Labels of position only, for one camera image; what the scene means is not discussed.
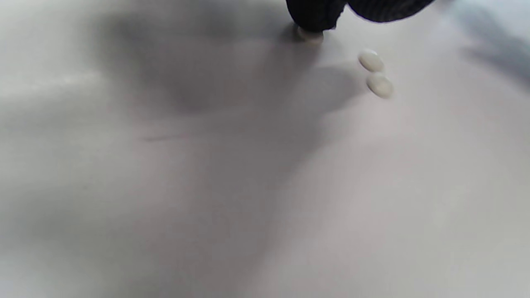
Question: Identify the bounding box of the person's left hand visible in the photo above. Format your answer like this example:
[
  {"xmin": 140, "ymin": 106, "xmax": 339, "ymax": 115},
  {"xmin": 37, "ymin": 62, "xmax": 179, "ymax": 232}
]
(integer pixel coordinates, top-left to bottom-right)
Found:
[{"xmin": 286, "ymin": 0, "xmax": 435, "ymax": 33}]

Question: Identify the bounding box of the round white go stone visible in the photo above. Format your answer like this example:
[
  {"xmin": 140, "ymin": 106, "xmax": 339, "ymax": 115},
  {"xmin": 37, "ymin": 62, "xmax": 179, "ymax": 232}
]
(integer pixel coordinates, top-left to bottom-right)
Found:
[
  {"xmin": 358, "ymin": 50, "xmax": 385, "ymax": 73},
  {"xmin": 297, "ymin": 27, "xmax": 324, "ymax": 44},
  {"xmin": 366, "ymin": 73, "xmax": 394, "ymax": 99}
]

